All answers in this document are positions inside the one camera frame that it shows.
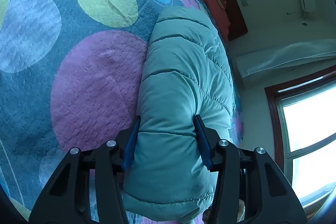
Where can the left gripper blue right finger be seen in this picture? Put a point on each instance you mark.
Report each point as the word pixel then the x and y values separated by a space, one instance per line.
pixel 249 176

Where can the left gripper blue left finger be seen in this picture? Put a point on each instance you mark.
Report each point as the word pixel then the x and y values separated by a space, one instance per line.
pixel 65 197

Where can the light green puffer jacket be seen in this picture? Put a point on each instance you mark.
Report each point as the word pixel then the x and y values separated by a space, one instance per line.
pixel 186 73

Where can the pale curtain right side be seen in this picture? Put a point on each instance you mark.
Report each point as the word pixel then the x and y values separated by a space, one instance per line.
pixel 260 66

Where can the colourful dotted bedspread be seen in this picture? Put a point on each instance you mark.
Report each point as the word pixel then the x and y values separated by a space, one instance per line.
pixel 70 73

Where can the right window wooden frame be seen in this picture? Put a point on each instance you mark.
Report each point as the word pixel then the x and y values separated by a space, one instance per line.
pixel 302 112

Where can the wall switch plate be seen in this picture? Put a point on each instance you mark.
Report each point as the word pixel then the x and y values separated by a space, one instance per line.
pixel 244 3

